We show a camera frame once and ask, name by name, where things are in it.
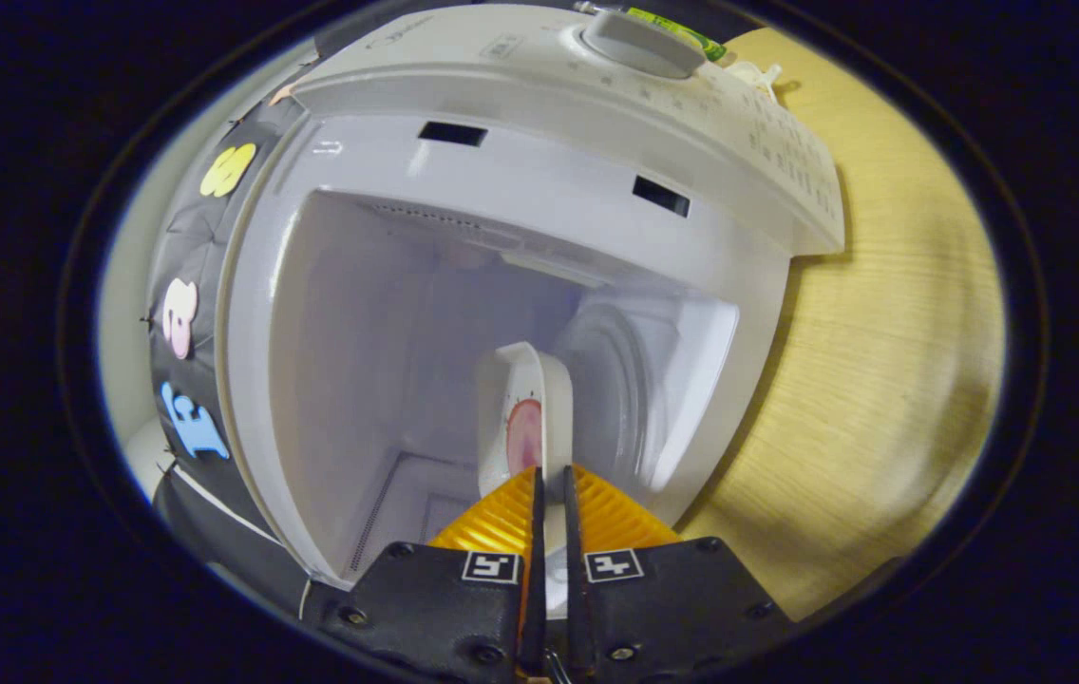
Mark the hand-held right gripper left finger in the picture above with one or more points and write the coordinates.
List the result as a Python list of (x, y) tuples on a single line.
[(435, 608)]

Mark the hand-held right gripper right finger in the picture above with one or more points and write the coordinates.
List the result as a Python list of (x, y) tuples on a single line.
[(672, 608)]

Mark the white plate with pink food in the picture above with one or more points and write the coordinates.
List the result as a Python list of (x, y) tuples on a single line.
[(525, 399)]

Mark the white microwave oven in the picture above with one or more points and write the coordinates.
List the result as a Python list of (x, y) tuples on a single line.
[(501, 190)]

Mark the black backdrop cloth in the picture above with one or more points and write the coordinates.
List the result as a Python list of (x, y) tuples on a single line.
[(183, 233)]

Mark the green drink bottle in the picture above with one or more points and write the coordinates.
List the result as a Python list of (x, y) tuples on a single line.
[(682, 30)]

